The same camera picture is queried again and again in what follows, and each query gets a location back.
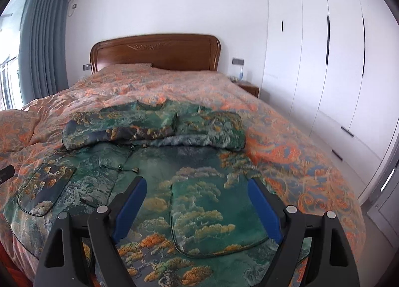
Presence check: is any orange floral duvet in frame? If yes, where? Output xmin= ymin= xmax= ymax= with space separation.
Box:
xmin=0 ymin=62 xmax=367 ymax=287

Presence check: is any white wardrobe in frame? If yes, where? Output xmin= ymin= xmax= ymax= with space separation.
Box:
xmin=261 ymin=0 xmax=396 ymax=200

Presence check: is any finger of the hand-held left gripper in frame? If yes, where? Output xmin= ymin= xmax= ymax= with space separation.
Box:
xmin=0 ymin=165 xmax=15 ymax=185

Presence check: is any wooden headboard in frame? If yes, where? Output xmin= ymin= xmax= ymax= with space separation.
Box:
xmin=90 ymin=34 xmax=221 ymax=74

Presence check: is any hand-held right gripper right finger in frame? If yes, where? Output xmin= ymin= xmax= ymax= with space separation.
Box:
xmin=247 ymin=177 xmax=360 ymax=287

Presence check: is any orange floral pillow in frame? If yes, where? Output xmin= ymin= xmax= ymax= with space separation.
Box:
xmin=98 ymin=62 xmax=153 ymax=72

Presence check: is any grey door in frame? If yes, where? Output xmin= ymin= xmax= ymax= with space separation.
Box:
xmin=366 ymin=146 xmax=399 ymax=247

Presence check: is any grey-blue curtain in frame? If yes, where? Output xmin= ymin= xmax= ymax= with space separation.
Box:
xmin=19 ymin=0 xmax=72 ymax=107

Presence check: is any green landscape print jacket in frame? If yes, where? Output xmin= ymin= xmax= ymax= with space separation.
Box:
xmin=3 ymin=99 xmax=312 ymax=287

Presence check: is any window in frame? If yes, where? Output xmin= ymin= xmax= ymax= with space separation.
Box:
xmin=0 ymin=0 xmax=27 ymax=110

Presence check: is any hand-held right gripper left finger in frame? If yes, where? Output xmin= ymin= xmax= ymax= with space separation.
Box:
xmin=34 ymin=175 xmax=148 ymax=287

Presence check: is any wooden nightstand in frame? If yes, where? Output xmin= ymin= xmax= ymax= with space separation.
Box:
xmin=238 ymin=81 xmax=260 ymax=98

